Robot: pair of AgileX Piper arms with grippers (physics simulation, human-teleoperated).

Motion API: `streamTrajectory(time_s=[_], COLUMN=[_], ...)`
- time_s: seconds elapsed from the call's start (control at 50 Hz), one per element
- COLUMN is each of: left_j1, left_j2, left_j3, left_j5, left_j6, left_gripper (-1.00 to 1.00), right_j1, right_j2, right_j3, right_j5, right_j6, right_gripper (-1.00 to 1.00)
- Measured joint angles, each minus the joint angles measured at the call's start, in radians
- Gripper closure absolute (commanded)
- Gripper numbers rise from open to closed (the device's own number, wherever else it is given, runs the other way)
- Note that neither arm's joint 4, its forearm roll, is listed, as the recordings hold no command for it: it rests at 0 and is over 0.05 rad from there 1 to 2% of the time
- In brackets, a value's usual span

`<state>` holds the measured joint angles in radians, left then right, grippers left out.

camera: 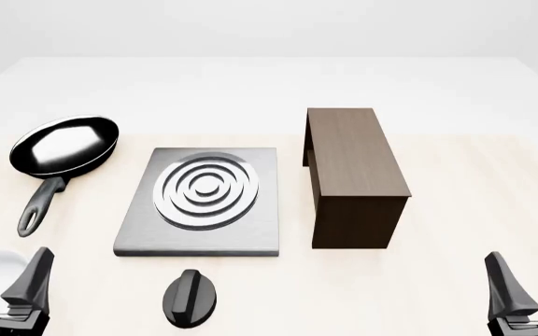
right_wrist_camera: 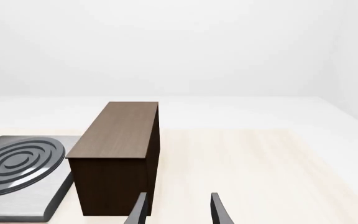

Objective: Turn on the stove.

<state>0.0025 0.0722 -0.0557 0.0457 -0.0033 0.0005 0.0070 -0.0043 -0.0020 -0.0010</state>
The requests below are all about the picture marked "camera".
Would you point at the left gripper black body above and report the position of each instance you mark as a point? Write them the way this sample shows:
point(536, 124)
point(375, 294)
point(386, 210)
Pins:
point(3, 323)

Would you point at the dark brown wooden cabinet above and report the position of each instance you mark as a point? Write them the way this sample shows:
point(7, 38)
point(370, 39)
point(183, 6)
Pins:
point(358, 164)

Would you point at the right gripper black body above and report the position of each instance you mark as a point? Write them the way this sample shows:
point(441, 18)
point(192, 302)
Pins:
point(530, 327)

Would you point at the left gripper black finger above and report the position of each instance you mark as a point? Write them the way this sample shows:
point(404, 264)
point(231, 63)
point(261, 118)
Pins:
point(33, 280)

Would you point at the round black stove knob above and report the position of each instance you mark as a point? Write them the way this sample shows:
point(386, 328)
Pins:
point(189, 301)

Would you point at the flat grey stove plate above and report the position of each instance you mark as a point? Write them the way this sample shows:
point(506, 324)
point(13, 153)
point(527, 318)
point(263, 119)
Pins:
point(157, 231)

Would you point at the black frying pan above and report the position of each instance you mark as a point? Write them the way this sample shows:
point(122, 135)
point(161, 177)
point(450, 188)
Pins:
point(66, 147)

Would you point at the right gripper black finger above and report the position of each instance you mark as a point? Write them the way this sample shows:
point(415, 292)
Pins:
point(507, 287)

